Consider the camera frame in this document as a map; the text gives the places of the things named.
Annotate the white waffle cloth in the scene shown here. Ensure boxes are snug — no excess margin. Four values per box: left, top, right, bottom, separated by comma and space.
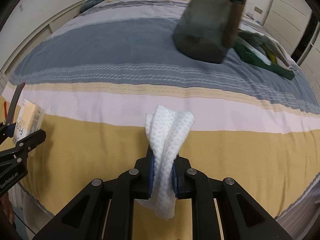
138, 105, 195, 219

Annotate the yellow textured cloth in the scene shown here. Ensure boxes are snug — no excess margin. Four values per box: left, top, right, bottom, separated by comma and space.
261, 44, 278, 64

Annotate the facial tissue pack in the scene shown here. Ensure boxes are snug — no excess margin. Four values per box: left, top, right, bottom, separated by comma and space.
13, 99, 45, 144

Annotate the grey fleece cloth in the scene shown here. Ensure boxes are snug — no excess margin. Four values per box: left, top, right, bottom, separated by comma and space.
238, 30, 293, 71

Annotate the striped bed cover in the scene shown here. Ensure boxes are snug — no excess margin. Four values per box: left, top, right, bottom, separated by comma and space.
1, 0, 319, 238

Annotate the teal cloth on nightstand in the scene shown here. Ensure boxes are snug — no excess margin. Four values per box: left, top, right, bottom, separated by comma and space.
80, 0, 104, 14

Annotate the green tray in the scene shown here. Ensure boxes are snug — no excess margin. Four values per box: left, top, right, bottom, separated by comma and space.
233, 37, 295, 80

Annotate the white wardrobe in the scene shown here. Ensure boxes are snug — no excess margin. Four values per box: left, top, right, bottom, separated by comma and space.
260, 0, 320, 86

